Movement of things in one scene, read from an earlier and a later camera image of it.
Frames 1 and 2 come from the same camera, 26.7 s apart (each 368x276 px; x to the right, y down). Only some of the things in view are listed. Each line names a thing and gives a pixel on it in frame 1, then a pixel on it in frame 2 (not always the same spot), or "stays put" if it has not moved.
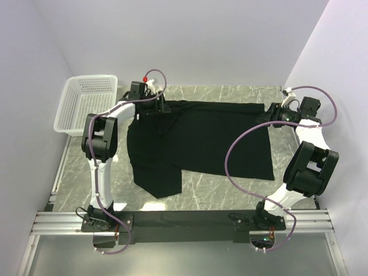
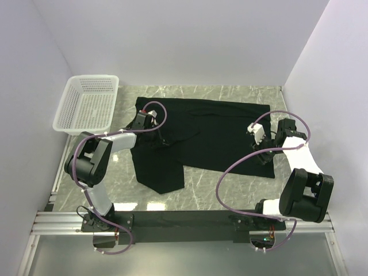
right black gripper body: [283, 114] to [264, 156]
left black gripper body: [152, 106] to [154, 134]
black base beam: [153, 227] stays put
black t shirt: [220, 138] stays put
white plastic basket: [83, 95] stays put
